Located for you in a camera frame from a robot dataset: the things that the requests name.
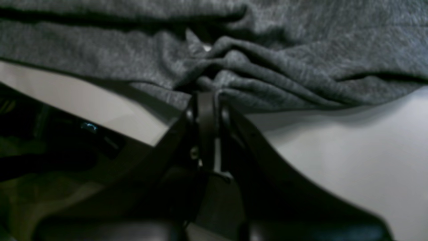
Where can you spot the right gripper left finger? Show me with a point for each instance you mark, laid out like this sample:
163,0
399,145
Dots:
157,198

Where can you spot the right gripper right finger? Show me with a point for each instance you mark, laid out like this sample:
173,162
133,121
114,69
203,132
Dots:
280,203

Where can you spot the grey long-sleeve t-shirt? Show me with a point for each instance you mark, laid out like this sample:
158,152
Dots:
269,55

